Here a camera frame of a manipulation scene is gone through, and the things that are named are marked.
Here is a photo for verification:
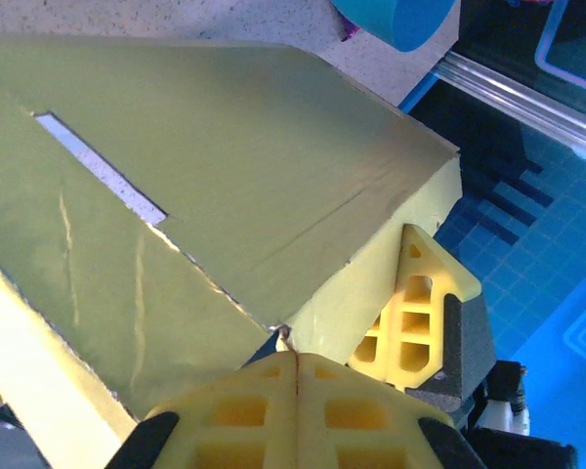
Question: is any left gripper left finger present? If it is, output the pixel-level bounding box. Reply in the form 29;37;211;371
105;351;299;469

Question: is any yellow and white paper box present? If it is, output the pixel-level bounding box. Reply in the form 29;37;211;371
0;31;465;469

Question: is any blue plastic goblet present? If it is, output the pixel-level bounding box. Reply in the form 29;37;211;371
330;0;458;54

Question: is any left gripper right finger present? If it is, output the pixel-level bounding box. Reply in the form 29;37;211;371
297;352;487;469

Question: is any aluminium right side rail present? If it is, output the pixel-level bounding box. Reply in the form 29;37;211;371
434;51;586;162

